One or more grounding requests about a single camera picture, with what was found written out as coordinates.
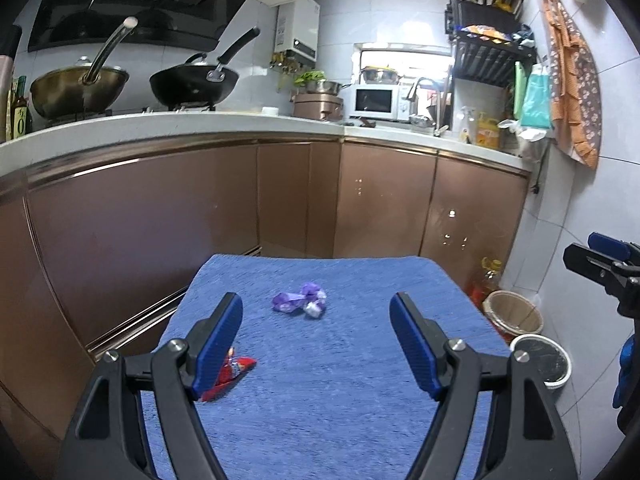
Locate small red candy wrapper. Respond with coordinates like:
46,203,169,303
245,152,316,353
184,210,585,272
200,347,257,402

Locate white trash bin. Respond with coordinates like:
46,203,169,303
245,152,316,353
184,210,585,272
510,334,573,390

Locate beige trash bin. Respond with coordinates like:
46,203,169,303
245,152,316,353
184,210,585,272
482,290,544,342

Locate blue gloved hand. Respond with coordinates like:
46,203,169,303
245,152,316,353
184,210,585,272
612,335,639,436

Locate cooking oil bottle floor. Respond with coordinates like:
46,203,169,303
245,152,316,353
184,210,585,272
466,257,502,309

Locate teal plastic bag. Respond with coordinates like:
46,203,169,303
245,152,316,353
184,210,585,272
520,64,551,130

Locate orange brown apron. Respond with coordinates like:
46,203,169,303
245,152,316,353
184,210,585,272
542,0,602,170

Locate yellow oil bottle counter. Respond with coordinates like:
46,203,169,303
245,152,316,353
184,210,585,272
475,112,500,150

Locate white spray bottle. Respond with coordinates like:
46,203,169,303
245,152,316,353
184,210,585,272
459,106,475,144

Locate green cutting board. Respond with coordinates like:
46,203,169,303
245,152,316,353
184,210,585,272
513,61,527,119

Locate blue towel mat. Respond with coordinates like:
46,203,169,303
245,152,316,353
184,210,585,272
163,255,508,479

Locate chrome faucet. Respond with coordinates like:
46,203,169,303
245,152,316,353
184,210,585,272
406,76,448,136

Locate brown base cabinets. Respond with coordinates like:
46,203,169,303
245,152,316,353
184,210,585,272
1,134,530,478

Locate purple wrapper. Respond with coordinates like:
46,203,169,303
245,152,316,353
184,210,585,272
271,292,306,314
300,282,326,318

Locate white microwave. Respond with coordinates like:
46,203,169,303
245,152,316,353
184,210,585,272
342,84,410,122

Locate black dish rack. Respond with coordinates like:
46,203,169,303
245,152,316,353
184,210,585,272
445,0,536,88

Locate steel pot on microwave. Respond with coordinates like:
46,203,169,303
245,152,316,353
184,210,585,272
360,66,400,84

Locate brown rice cooker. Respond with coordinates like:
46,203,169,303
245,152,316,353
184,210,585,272
293,93,344,122

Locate steel pot with greens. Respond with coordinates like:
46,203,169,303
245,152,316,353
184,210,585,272
294,70,350,96

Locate olive oil bottle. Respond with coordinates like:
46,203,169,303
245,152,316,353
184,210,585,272
12,76,29,139

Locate golden steel wok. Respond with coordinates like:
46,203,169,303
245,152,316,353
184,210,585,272
29,16,138,120

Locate black wok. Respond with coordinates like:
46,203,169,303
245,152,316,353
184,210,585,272
150,27,260,110

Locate white water heater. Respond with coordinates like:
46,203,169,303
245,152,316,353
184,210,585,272
273,0,320,66

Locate black range hood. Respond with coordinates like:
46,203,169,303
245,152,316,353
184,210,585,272
28,0,246,52

